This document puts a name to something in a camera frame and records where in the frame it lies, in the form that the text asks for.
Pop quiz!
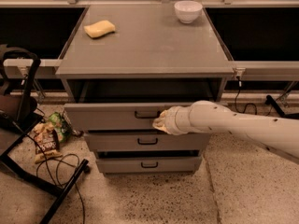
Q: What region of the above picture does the grey top drawer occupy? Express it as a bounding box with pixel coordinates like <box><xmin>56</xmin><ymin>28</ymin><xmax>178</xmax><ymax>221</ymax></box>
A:
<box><xmin>64</xmin><ymin>103</ymin><xmax>191</xmax><ymax>131</ymax></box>

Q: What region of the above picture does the grey drawer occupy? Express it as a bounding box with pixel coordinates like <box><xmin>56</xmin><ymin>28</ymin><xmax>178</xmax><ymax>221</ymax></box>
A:
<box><xmin>96</xmin><ymin>156</ymin><xmax>202</xmax><ymax>174</ymax></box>
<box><xmin>84</xmin><ymin>132</ymin><xmax>210</xmax><ymax>152</ymax></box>
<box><xmin>64</xmin><ymin>103</ymin><xmax>191</xmax><ymax>131</ymax></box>

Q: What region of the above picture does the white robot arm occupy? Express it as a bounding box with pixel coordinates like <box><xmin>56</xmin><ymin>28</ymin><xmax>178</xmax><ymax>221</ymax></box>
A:
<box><xmin>152</xmin><ymin>101</ymin><xmax>299</xmax><ymax>164</ymax></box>

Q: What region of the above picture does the grey bottom drawer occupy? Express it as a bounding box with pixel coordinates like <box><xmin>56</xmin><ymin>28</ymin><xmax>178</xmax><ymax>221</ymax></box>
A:
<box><xmin>96</xmin><ymin>156</ymin><xmax>202</xmax><ymax>174</ymax></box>

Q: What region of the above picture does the grey drawer cabinet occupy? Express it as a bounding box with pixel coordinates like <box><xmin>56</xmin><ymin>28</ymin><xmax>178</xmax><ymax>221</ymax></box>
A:
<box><xmin>55</xmin><ymin>2</ymin><xmax>235</xmax><ymax>175</ymax></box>

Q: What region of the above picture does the grey middle drawer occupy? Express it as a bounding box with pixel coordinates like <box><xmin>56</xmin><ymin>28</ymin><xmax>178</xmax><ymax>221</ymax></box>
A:
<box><xmin>84</xmin><ymin>132</ymin><xmax>210</xmax><ymax>152</ymax></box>

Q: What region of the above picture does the green chip bag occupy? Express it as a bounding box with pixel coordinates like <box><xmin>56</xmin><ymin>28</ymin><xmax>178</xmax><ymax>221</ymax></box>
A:
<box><xmin>49</xmin><ymin>112</ymin><xmax>71</xmax><ymax>143</ymax></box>

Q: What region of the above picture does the black stand leg right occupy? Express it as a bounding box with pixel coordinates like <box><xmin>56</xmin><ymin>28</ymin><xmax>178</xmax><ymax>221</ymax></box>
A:
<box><xmin>265</xmin><ymin>95</ymin><xmax>299</xmax><ymax>119</ymax></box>

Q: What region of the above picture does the white bowl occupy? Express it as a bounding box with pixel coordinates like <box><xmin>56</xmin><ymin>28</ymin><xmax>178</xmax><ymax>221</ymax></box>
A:
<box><xmin>174</xmin><ymin>0</ymin><xmax>203</xmax><ymax>23</ymax></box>

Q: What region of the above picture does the yellow sponge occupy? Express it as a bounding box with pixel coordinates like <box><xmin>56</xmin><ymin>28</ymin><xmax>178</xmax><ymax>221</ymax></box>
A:
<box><xmin>84</xmin><ymin>21</ymin><xmax>116</xmax><ymax>38</ymax></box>

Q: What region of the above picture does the brown chip bag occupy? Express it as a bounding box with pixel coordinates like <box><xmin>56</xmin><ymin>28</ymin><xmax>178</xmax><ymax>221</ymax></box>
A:
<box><xmin>34</xmin><ymin>122</ymin><xmax>62</xmax><ymax>163</ymax></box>

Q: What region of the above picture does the black power adapter cable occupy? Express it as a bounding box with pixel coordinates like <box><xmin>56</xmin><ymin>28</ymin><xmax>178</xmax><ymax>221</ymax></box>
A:
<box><xmin>234</xmin><ymin>75</ymin><xmax>275</xmax><ymax>116</ymax></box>

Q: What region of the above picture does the metal rail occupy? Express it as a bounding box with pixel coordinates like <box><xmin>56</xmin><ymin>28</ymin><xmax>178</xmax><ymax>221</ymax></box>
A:
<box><xmin>3</xmin><ymin>58</ymin><xmax>299</xmax><ymax>82</ymax></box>

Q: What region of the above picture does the black floor cable left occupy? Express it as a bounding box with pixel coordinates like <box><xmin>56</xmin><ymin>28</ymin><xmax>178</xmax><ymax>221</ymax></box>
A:
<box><xmin>26</xmin><ymin>133</ymin><xmax>87</xmax><ymax>224</ymax></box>

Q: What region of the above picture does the black chair frame left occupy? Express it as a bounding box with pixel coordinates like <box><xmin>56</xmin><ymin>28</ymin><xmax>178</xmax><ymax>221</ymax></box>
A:
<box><xmin>0</xmin><ymin>44</ymin><xmax>88</xmax><ymax>224</ymax></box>

